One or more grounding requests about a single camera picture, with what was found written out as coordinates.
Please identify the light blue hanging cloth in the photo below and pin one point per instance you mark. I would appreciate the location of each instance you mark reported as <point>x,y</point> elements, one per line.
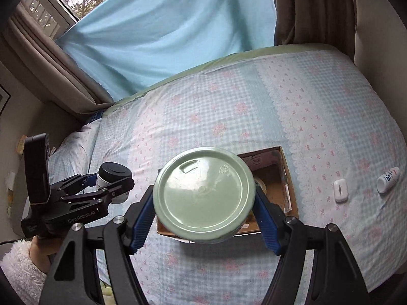
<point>165,31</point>

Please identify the white plastic bottle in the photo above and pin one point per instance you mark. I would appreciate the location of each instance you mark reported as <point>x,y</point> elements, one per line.
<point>388,180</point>

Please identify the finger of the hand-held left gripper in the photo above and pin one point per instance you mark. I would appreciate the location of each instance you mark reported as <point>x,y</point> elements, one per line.
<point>111,192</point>
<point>73,182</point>

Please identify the framed wall poster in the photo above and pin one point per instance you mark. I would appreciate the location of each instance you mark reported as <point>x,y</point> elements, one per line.
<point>3,98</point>

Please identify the brown curtain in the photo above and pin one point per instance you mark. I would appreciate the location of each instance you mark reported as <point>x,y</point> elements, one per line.
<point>311,9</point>
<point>54,60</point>

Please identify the person's left forearm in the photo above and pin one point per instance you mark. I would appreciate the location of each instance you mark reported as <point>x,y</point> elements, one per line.
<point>20,270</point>

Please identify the checked floral bed sheet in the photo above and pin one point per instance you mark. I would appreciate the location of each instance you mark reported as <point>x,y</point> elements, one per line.
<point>254,108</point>

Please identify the person's left hand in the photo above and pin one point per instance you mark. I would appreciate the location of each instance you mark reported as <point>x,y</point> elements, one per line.
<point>43,251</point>

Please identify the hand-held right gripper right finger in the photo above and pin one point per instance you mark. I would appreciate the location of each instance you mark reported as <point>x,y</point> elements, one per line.
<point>265,219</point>

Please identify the black lid white jar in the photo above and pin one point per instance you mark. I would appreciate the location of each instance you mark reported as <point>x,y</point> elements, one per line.
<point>113,170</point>

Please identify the tan wall panel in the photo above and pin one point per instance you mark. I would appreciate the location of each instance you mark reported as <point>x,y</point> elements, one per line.
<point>21,144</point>

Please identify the dark blue cloth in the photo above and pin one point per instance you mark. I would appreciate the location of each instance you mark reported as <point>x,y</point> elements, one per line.
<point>93,116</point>

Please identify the white pillow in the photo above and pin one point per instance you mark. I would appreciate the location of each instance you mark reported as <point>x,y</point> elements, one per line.
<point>76,146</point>

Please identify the small white case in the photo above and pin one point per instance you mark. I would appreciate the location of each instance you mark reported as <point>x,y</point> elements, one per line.
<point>340,190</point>

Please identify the cardboard box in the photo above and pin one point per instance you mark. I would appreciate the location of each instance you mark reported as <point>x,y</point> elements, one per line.
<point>276,178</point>

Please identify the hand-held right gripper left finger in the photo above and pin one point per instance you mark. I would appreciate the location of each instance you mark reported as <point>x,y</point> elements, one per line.
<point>143,222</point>

